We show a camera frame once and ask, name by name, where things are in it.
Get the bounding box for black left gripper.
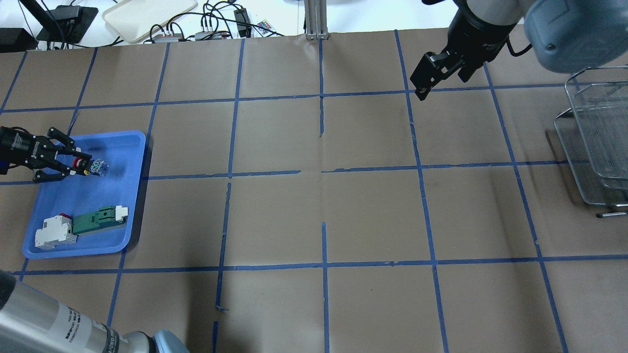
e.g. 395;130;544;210
0;126;92;182

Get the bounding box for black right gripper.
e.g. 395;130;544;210
410;7;516;101

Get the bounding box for red emergency stop button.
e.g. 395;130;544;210
73;158;109;177

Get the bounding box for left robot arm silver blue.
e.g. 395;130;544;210
1;127;187;353

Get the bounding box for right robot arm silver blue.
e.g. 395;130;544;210
410;0;628;101

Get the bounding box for blue plastic tray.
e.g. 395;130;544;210
22;130;146;259

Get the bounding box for green terminal block module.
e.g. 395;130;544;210
72;205;129;235

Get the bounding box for white circuit breaker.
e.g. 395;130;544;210
34;214;77;250

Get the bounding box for beige plastic tray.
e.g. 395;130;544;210
103;0;198;43

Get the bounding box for aluminium frame post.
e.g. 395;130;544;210
304;0;329;42

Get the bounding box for silver wire mesh shelf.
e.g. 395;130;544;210
554;65;628;218

